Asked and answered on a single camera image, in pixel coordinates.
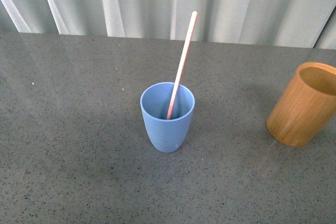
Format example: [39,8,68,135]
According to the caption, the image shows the pink chopstick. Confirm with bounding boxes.
[166,11,198,120]

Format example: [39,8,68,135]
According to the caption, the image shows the light blue plastic cup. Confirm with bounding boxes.
[140,82,195,153]

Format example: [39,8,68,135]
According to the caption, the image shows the bamboo chopstick holder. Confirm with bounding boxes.
[267,62,335,147]

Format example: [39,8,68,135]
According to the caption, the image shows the white pleated curtain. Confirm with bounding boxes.
[1,0,335,49]

